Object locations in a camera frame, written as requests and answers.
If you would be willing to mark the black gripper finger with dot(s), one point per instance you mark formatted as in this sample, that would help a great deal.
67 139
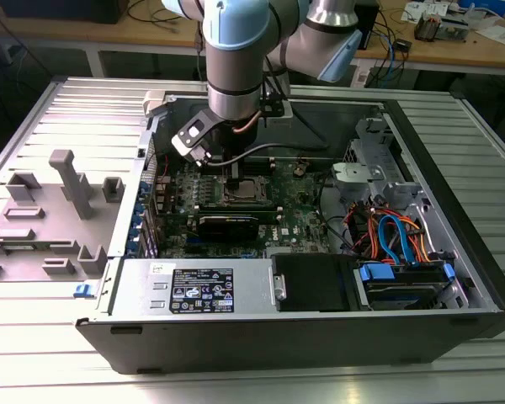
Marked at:
234 179

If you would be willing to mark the silver CPU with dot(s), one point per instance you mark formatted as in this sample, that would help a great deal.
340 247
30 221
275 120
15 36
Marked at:
250 189

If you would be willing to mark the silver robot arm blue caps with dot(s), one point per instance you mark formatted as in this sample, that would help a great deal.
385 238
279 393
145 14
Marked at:
235 54

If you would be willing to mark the metal CPU socket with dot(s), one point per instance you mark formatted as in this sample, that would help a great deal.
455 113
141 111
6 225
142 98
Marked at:
226 195

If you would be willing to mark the black graphics card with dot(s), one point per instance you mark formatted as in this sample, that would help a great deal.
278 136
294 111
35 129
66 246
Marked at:
227 229

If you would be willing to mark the green motherboard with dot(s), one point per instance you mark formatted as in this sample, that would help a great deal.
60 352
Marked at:
294 202

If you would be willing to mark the round coin battery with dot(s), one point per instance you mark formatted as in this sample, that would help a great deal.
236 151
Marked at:
299 170

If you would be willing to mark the blue card retainer strip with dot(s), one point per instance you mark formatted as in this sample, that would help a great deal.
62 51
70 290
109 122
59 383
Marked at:
139 210

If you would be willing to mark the silver metal drive cage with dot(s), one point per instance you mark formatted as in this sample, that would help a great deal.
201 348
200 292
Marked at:
362 177

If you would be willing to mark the silver power supply with label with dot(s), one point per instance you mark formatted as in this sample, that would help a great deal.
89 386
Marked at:
143 278

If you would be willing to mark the white label sheet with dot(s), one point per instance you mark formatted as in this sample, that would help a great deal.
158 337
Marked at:
362 76

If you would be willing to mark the wooden desk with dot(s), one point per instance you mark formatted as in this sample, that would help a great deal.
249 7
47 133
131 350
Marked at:
109 33
446 52

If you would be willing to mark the black open PC case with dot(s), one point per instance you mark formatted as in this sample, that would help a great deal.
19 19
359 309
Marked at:
278 345

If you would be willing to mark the black computer tower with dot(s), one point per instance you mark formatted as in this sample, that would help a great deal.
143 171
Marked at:
368 29

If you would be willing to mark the blue plastic clip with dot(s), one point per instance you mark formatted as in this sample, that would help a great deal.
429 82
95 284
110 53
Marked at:
83 291

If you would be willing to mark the grey parts rack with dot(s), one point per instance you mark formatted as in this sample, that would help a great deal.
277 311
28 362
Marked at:
46 235

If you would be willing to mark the small black box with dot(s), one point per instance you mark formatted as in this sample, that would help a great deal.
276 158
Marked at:
403 44

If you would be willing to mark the hard disk in blue carrier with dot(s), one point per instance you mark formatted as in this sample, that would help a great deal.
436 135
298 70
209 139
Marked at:
404 290

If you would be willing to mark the black box on desk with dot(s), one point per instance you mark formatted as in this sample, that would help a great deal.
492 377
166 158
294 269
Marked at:
67 10

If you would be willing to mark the printed paper leaflet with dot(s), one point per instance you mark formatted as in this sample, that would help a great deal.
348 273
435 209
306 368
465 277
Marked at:
412 10

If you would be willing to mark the copper coil transformer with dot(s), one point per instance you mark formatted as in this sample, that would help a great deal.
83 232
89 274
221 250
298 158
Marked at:
427 27

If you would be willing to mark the grey electronic device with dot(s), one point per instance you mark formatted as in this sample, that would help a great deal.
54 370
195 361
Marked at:
454 29

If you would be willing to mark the white paper sheets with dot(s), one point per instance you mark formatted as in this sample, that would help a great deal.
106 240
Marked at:
498 33

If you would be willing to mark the black-faced white wrist camera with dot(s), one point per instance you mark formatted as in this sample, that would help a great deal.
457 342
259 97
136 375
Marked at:
191 134

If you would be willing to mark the small white wrist camera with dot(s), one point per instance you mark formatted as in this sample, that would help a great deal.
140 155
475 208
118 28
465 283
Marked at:
285 111

